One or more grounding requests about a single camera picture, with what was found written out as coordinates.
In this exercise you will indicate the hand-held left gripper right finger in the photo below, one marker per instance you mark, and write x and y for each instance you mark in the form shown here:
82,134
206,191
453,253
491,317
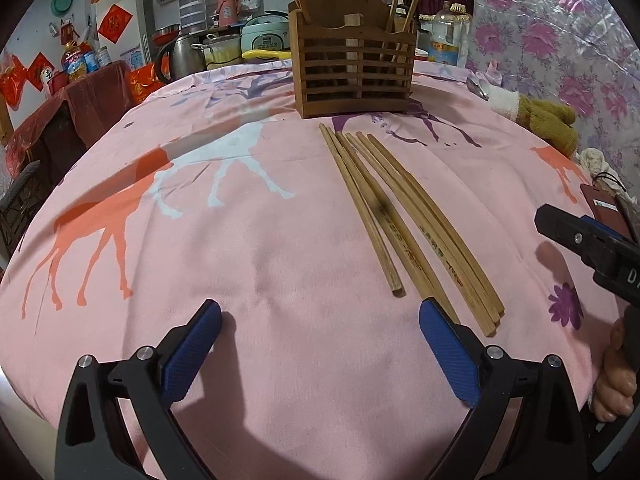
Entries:
447,355

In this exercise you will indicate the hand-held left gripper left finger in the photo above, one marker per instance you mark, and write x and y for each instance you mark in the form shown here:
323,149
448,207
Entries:
192,347

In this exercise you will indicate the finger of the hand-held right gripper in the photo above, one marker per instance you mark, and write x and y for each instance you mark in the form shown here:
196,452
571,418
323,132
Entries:
560,225
602,230

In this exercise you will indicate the bunch of wooden chopsticks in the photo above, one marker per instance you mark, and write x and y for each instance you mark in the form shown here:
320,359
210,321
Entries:
382,210

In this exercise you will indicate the brown wooden chopstick holder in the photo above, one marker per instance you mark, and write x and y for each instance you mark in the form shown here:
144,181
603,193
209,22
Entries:
330,0

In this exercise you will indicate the person's right hand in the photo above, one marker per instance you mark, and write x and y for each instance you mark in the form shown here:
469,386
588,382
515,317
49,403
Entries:
617,380

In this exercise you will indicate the brown leather wallet case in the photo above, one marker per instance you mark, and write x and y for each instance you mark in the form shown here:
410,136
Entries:
600,200

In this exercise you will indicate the cream crumpled cloth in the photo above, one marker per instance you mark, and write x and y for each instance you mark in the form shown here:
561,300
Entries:
592,160

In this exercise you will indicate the pink deer print bedsheet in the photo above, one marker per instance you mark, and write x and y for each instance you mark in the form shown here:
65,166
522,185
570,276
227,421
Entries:
250,260

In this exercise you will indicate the floral plastic wrapped mattress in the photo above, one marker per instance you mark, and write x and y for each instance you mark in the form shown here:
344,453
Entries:
550,35

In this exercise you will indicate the clear cooking oil bottle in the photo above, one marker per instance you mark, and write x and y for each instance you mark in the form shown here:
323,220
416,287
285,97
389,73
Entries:
442,35

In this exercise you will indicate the wooden armchair with cushions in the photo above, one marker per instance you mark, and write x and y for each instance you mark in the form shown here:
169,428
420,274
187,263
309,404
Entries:
20,200

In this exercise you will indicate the dark red table cover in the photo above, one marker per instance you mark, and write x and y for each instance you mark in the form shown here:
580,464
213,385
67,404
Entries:
100,95

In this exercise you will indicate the red orange printed bag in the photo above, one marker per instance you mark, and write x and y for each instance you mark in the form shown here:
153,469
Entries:
145,77

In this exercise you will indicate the stainless steel kettle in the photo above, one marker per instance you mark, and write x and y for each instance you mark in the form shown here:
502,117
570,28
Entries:
182,55

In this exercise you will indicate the steel pot with lid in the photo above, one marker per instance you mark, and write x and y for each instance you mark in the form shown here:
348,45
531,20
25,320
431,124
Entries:
222,50

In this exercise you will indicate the yellow oil bottle blue label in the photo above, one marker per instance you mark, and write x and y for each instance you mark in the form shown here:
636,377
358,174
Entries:
75,62

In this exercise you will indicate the red metal basin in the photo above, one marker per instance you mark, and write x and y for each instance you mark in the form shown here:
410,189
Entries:
165,34

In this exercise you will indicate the red diamond paper decoration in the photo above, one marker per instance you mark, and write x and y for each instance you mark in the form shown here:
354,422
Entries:
40,71
115,22

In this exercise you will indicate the pale green rice cooker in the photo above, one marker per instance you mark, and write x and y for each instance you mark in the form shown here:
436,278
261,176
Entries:
265,32

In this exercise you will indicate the red hanging decoration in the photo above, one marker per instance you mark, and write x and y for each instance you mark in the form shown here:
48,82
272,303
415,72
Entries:
10,77

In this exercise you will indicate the white refrigerator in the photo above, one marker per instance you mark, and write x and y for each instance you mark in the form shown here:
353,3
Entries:
145,20

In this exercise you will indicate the grey striped stacked container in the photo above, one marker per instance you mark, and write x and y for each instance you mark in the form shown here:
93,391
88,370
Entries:
192,7

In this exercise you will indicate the pink thermos flask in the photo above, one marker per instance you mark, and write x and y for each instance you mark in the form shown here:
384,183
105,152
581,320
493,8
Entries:
228,7

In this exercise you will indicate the green round plate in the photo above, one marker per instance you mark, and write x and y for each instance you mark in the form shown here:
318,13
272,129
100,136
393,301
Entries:
62,3

